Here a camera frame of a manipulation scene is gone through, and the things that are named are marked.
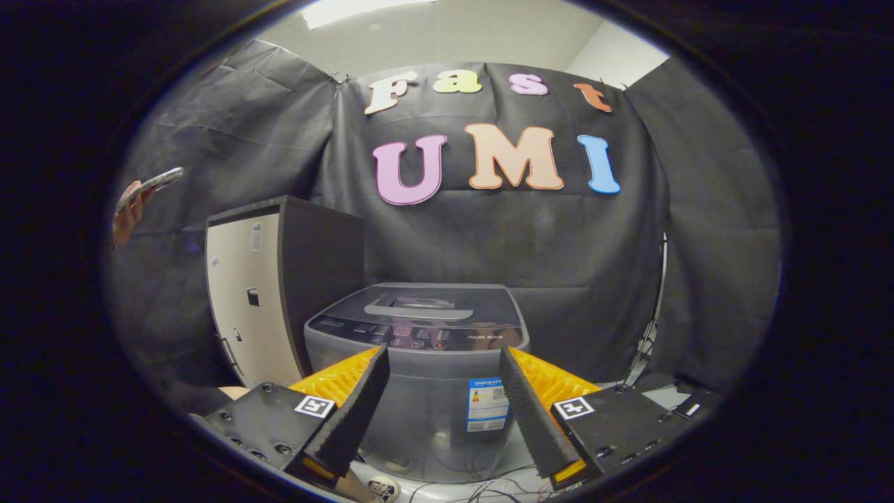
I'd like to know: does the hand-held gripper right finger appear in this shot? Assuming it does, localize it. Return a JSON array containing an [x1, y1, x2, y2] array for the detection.
[[499, 346, 699, 491]]

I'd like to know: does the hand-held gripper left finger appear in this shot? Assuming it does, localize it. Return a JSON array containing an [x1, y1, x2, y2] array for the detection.
[[190, 344, 390, 490]]

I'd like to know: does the grey washing machine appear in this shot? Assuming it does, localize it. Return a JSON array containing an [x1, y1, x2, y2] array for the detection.
[[304, 282, 530, 483]]

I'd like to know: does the dark washing machine lid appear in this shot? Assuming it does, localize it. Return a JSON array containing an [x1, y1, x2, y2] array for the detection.
[[323, 283, 525, 333]]

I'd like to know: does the black light stand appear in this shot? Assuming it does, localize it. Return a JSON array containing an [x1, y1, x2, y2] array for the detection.
[[625, 234, 669, 388]]

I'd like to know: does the black box with white label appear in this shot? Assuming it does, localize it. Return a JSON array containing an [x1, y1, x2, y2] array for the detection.
[[670, 390, 720, 420]]

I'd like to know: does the beige cabinet with dark sides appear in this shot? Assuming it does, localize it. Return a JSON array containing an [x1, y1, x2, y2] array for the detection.
[[205, 196, 365, 388]]

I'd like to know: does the black backdrop cloth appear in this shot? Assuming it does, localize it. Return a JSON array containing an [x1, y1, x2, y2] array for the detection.
[[105, 38, 782, 413]]

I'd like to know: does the smartphone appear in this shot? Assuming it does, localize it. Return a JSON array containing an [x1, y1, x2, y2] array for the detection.
[[115, 166, 185, 214]]

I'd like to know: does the tangle of thin floor cables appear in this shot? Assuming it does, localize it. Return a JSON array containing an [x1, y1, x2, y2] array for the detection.
[[405, 461, 566, 503]]

